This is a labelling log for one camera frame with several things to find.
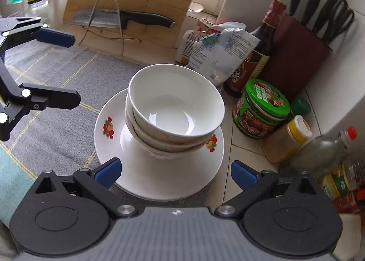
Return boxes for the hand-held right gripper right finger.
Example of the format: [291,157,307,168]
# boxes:
[215,160,326,220]

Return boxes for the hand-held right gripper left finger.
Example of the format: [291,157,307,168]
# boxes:
[34,158,137,221]

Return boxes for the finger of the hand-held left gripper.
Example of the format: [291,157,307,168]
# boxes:
[0,60,82,142]
[0,23,76,60]

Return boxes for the white pink-flower bowl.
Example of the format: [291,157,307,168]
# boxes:
[127,124,207,160]
[128,63,226,140]
[125,98,221,153]

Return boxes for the grey and blue checked towel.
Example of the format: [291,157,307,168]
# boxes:
[0,36,213,233]

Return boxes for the yellow-capped spice bottle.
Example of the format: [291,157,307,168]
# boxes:
[262,115,313,164]

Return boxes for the green-lidded food tub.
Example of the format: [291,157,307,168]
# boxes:
[232,79,291,139]

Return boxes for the clear bottle with red cap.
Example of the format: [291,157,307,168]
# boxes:
[281,127,358,179]

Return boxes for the small green-capped jar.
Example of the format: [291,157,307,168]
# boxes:
[289,96,312,117]

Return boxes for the red packet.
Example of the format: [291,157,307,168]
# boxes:
[332,190,365,214]

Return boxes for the white food packet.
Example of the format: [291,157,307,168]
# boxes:
[188,22,261,86]

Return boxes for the dark red knife block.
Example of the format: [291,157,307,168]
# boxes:
[259,12,334,96]

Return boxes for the dark sauce bottle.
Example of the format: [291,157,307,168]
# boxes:
[223,0,287,98]

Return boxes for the printed food packet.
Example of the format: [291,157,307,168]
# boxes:
[175,30,206,66]

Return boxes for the green binder clip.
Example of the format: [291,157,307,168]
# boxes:
[201,33,220,48]

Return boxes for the metal binder clip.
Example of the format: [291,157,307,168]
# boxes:
[198,16,217,32]

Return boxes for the black kitchen scissors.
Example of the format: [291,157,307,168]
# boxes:
[322,0,355,46]

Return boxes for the metal wire rack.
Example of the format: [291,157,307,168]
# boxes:
[78,0,134,58]

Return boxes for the black-handled kitchen knife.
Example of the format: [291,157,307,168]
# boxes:
[71,8,176,29]

